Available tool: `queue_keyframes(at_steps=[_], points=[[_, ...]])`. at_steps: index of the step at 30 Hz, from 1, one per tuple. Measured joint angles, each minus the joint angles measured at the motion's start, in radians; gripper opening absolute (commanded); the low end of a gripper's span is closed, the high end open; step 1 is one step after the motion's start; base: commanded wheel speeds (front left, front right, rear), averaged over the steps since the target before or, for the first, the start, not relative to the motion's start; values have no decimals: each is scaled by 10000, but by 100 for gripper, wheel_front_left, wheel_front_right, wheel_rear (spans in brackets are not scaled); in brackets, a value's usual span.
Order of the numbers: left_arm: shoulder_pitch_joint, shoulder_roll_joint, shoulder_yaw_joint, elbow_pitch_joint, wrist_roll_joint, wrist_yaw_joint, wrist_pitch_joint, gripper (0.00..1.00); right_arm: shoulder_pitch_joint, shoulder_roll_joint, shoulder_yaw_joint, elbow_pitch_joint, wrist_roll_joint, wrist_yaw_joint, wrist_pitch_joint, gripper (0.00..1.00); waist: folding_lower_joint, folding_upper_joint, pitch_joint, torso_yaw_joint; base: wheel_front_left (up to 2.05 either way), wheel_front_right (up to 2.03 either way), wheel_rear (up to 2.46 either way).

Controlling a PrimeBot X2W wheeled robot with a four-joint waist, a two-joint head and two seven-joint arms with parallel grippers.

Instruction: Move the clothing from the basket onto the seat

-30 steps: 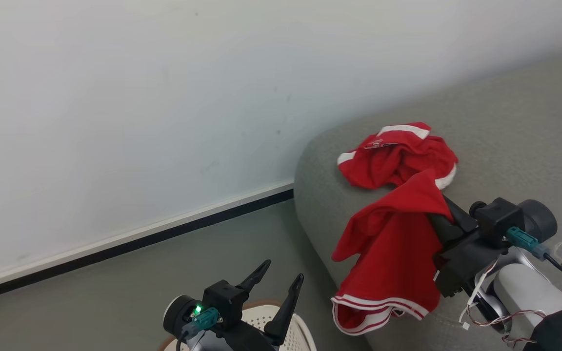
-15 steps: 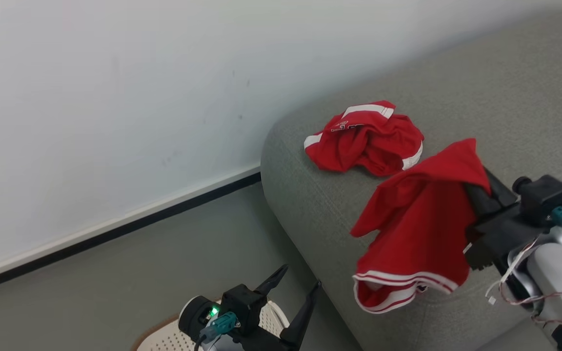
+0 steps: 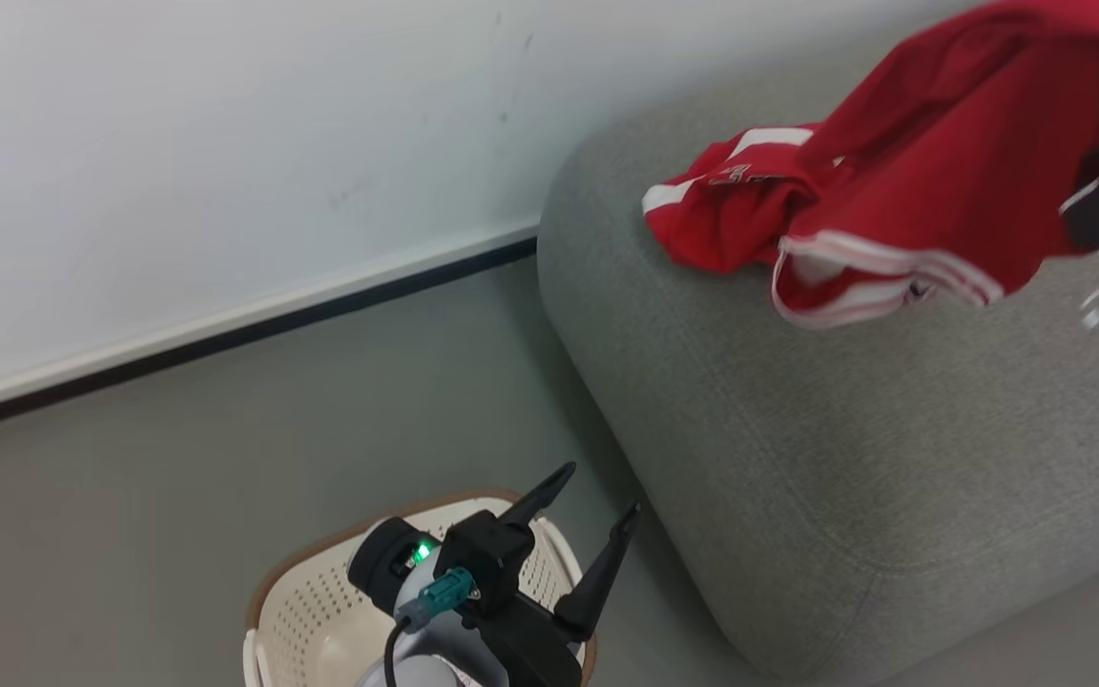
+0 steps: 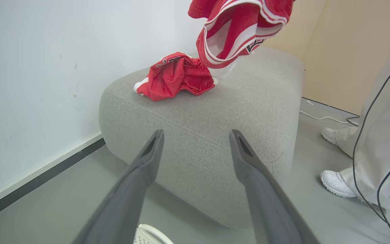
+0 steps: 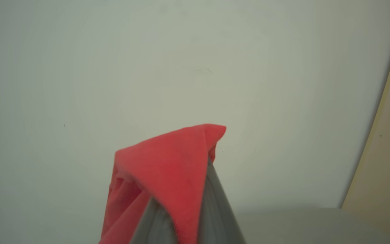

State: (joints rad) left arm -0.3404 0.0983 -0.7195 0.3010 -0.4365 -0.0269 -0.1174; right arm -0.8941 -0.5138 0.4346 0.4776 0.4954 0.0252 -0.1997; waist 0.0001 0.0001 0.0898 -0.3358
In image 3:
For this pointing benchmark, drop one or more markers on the red and white clothing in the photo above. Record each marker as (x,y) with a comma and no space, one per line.
(941,162)

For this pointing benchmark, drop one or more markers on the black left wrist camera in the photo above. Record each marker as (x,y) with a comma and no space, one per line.
(487,553)

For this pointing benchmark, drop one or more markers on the black wall baseboard strip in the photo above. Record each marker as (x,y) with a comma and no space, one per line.
(225,336)

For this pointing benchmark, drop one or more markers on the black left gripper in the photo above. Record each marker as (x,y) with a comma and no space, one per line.
(535,649)

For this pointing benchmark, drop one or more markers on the beige plastic laundry basket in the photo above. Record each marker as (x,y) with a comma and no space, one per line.
(311,611)

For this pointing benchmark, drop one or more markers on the grey fabric sofa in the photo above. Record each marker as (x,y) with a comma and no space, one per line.
(845,458)

